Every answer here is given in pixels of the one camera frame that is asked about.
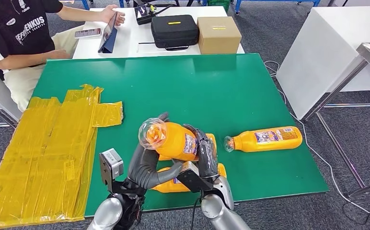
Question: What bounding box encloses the person's left hand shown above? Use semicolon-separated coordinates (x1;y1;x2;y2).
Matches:
100;4;126;27

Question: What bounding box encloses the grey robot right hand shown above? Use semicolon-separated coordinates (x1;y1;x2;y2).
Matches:
183;124;220;179

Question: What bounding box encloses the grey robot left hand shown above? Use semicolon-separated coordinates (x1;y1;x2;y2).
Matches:
126;112;185;191

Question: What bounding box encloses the orange detergent bottle clear cap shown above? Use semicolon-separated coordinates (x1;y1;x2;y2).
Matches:
158;133;218;162
223;126;303;153
138;117;200;162
150;163;228;194

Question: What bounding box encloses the white desk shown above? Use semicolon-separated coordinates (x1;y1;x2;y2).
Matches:
72;6;245;60

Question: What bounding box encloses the tablet in blue case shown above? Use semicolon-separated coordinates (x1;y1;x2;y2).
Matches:
97;11;118;54

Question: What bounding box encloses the black controller with screen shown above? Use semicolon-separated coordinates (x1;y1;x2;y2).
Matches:
134;3;157;25

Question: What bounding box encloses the smartphone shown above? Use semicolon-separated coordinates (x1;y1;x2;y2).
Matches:
74;28;103;39

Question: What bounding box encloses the black zip carry case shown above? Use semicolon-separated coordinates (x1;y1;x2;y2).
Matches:
150;14;200;51

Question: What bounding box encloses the green table mat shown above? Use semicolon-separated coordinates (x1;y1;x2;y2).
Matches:
31;53;330;218

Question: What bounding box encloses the person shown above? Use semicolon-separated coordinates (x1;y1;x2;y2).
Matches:
0;0;126;112

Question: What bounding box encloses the yellow plastic sheet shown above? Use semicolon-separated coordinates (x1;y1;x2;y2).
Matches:
0;83;124;230

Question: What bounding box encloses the green plastic crate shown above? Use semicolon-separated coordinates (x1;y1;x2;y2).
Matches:
208;0;231;12

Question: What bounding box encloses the brown cardboard box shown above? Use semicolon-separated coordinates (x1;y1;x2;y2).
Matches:
197;16;243;55

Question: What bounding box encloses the white panel-sided table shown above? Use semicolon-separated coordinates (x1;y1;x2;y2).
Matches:
276;6;370;121

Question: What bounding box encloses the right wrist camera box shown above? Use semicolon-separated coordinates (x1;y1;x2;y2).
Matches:
176;161;206;193

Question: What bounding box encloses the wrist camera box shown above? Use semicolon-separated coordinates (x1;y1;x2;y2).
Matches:
98;148;125;186
176;161;206;193

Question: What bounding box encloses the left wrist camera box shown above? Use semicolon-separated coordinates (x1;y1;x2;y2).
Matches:
98;148;125;186

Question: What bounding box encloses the black camera cable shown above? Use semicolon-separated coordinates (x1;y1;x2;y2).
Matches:
189;190;204;230

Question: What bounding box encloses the white floor cable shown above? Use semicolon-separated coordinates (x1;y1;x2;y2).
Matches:
264;60;370;219

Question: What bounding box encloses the black floor cable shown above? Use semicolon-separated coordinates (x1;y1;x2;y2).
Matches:
342;200;370;225

